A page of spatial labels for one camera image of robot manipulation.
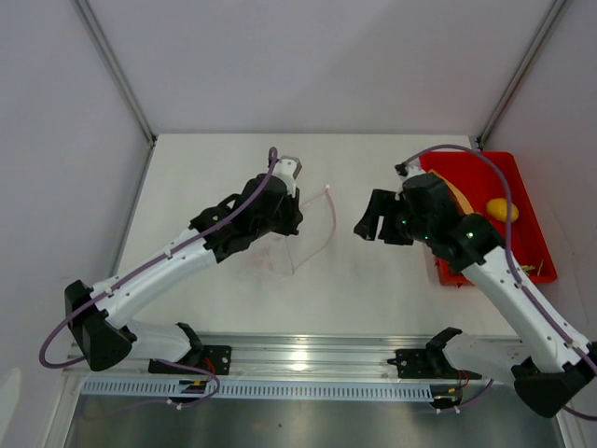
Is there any white green leek toy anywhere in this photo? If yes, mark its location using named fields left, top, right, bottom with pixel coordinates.
left=521, top=259, right=545, bottom=277

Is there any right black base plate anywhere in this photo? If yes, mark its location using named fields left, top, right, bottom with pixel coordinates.
left=386, top=348, right=481, bottom=380

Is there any aluminium frame post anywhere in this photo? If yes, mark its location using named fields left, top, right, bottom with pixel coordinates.
left=71, top=0, right=157, bottom=147
left=475, top=0, right=574, bottom=151

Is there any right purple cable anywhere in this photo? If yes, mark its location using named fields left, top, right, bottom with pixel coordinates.
left=401, top=143, right=597, bottom=421

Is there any red plastic bin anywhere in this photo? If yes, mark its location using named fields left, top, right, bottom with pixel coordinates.
left=420, top=151, right=557, bottom=284

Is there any right aluminium frame post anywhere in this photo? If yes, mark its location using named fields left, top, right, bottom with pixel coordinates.
left=475, top=0, right=574, bottom=151

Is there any purple cable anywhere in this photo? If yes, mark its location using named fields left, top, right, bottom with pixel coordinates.
left=401, top=143, right=597, bottom=421
left=37, top=147, right=280, bottom=412

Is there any white slotted cable duct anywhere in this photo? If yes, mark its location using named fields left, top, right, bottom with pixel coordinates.
left=81, top=378, right=434, bottom=402

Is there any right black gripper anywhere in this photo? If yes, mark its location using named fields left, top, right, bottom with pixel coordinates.
left=354, top=189, right=433, bottom=246

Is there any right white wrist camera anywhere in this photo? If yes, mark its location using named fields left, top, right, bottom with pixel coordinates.
left=395, top=162, right=425, bottom=182

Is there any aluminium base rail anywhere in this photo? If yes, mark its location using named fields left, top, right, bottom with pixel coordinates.
left=62, top=332, right=573, bottom=386

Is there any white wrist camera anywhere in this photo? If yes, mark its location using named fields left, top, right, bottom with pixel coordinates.
left=272, top=156, right=302, bottom=197
left=395, top=162, right=425, bottom=182

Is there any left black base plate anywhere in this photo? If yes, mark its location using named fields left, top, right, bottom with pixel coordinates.
left=148, top=345, right=232, bottom=375

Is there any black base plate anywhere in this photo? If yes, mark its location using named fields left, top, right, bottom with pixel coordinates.
left=148, top=345, right=232, bottom=375
left=386, top=348, right=481, bottom=380

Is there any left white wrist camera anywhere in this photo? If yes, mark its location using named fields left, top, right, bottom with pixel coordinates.
left=272, top=156, right=302, bottom=197

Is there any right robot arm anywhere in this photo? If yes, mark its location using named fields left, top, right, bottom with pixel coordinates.
left=354, top=173, right=596, bottom=418

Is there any left aluminium frame post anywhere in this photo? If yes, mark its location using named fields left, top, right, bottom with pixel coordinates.
left=71, top=0, right=157, bottom=147

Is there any yellow potato toy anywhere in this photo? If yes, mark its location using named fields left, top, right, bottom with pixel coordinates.
left=486, top=198, right=520, bottom=223

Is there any papaya slice toy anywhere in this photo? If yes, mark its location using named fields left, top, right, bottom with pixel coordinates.
left=430, top=169, right=475, bottom=215

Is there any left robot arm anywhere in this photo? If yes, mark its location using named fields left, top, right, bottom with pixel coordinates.
left=64, top=174, right=303, bottom=373

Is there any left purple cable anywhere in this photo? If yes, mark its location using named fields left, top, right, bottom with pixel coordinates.
left=37, top=147, right=280, bottom=412

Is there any clear zip top bag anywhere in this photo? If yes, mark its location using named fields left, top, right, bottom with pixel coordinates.
left=229, top=185, right=337, bottom=281

